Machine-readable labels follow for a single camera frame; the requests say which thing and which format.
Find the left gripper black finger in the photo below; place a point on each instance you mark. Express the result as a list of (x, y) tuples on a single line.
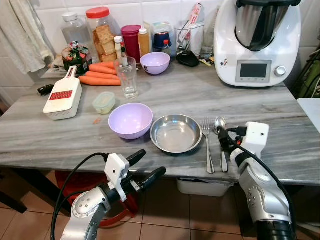
[(137, 157), (153, 177)]

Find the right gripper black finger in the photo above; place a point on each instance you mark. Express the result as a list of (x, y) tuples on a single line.
[(223, 138)]

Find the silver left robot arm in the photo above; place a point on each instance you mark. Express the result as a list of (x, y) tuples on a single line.
[(85, 206)]

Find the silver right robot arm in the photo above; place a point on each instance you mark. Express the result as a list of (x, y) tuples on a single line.
[(262, 195)]

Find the steel spoon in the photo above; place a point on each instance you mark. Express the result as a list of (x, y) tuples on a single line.
[(220, 122)]

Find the steel fork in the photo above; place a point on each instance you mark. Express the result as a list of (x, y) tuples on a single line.
[(207, 145)]

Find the red plastic stool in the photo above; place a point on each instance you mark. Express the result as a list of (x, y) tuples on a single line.
[(122, 207)]

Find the large lilac plastic bowl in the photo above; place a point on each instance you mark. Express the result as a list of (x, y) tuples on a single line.
[(130, 121)]

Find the stainless steel plate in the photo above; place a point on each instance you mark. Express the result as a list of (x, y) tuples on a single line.
[(176, 134)]

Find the white plastic tub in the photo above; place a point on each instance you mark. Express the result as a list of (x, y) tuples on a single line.
[(202, 187)]

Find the tiny orange carrot scrap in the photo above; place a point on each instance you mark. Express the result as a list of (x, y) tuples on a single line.
[(96, 120)]

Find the small green-lidded clear container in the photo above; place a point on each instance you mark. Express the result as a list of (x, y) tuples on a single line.
[(104, 102)]

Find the clear drinking glass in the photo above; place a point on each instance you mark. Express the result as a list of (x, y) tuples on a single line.
[(127, 80)]

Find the white side table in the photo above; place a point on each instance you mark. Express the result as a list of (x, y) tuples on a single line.
[(311, 111)]

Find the small black rounded object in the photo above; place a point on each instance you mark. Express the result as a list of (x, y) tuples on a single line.
[(188, 59)]

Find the orange carrot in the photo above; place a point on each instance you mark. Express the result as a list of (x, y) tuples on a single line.
[(97, 80), (101, 70), (105, 65)]

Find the white slicer with red label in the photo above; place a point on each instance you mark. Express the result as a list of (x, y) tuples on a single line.
[(62, 102)]

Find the white kitchen cooking machine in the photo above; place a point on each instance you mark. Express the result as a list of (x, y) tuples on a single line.
[(257, 50)]

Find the small lilac plastic bowl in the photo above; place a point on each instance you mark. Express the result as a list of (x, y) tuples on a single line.
[(155, 62)]

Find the green bag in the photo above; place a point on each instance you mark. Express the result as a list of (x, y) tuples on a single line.
[(309, 77)]

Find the glass jar with packets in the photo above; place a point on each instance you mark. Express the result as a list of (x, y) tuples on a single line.
[(190, 32)]

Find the small white-capped seasoning bottle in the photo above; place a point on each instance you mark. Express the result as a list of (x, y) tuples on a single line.
[(118, 47)]

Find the dark red canister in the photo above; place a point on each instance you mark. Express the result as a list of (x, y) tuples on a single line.
[(131, 44)]

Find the clear jar with blue contents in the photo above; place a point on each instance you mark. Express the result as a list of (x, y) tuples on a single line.
[(162, 39)]

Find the green snack package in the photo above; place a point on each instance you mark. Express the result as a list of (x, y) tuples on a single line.
[(76, 56)]

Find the red-lidded cracker jar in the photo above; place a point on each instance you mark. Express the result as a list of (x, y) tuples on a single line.
[(102, 35)]

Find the clear white-capped plastic bottle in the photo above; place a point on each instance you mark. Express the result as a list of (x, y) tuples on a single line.
[(75, 31)]

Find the white hanging towel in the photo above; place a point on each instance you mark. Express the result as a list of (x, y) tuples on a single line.
[(22, 35)]

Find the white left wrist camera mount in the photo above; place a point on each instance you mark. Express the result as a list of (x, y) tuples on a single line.
[(115, 169)]

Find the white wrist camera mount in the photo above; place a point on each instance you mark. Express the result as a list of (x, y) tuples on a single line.
[(115, 169), (256, 137)]

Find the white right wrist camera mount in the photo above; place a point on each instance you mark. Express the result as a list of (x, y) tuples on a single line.
[(256, 137)]

